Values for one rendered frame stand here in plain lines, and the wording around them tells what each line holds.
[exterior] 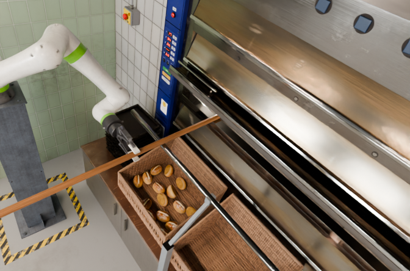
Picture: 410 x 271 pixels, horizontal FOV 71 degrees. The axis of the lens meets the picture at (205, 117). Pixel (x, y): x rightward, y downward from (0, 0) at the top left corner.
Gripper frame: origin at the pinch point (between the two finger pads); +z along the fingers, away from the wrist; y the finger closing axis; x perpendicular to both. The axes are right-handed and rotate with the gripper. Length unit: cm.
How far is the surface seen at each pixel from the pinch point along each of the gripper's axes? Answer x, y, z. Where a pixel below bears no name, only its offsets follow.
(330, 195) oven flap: -48, -21, 77
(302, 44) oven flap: -56, -67, 33
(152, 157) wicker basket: -30, 47, -25
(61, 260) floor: 41, 120, -25
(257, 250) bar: -18, 3, 71
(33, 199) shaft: 46.7, -0.2, 1.4
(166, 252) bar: 6, 27, 42
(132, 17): -47, -28, -85
